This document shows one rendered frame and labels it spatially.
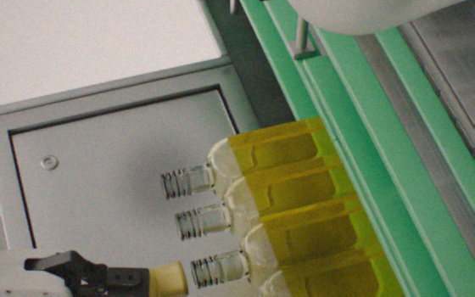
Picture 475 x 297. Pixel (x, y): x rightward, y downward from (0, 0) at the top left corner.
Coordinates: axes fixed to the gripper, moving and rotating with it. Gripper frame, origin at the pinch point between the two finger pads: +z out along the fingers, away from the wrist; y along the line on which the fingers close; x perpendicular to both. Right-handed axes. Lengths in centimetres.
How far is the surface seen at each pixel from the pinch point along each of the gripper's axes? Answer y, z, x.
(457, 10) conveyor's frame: 16.8, 32.7, 23.3
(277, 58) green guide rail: -2.9, 16.8, 34.9
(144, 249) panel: -12.8, 1.3, 13.8
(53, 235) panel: -13.4, -9.4, 15.8
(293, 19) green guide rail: 4.6, 17.8, 34.0
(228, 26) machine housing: -16, 12, 54
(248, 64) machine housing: -16, 15, 46
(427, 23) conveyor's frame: 16.7, 29.2, 21.4
